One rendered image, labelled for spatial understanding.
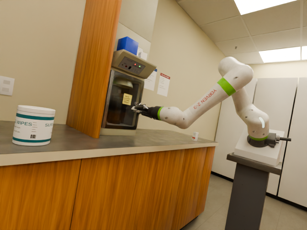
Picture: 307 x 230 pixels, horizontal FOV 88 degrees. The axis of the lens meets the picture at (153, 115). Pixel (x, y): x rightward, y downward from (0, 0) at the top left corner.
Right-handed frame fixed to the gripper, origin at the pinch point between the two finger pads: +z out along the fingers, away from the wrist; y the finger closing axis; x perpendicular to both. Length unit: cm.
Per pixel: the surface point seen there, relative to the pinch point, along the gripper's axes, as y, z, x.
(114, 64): 34.2, 1.9, -8.5
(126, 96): 10.9, 4.1, -2.0
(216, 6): -6, 7, -186
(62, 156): 31, -25, 51
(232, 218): -83, -64, 24
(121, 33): 45, 5, -29
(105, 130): 5.7, 5.4, 26.1
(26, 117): 49, -16, 47
